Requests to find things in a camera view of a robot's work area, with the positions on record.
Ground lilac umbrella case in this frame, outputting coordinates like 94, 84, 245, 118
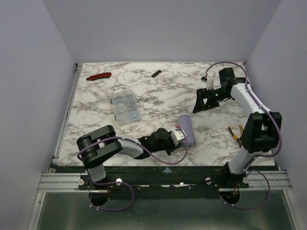
178, 114, 195, 147

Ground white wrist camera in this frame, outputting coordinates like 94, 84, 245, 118
201, 77, 214, 90
170, 130, 186, 146

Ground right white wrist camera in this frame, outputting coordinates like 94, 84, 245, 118
201, 77, 214, 90

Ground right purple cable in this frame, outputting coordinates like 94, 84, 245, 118
203, 61, 282, 209

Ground clear plastic screw box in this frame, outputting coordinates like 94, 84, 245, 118
110, 90, 141, 125

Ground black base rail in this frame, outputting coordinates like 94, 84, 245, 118
79, 166, 248, 199

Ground small black stick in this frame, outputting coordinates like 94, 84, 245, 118
152, 70, 162, 78

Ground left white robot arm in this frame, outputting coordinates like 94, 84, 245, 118
76, 125, 187, 183

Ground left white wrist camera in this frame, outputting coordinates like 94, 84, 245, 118
170, 130, 186, 146

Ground red black utility knife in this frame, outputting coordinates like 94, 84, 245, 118
86, 72, 112, 81

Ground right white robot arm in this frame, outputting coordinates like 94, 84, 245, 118
193, 68, 282, 174

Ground yellow handled pliers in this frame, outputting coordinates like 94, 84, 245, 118
228, 125, 245, 144

